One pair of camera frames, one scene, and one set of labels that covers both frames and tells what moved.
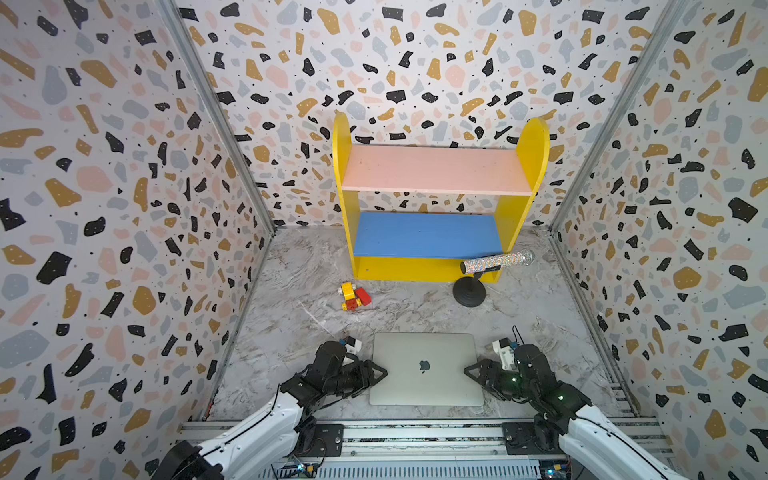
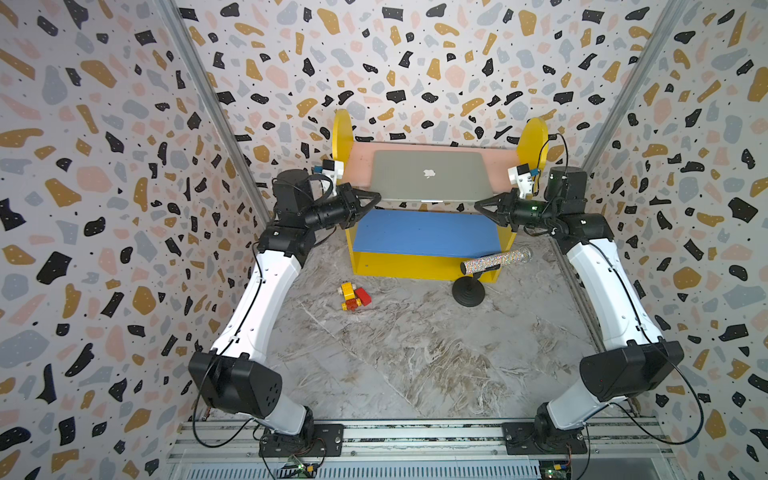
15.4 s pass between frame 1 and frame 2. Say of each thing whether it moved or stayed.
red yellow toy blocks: stayed
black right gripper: moved
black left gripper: moved
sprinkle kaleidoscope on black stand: stayed
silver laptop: moved
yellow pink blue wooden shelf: stayed
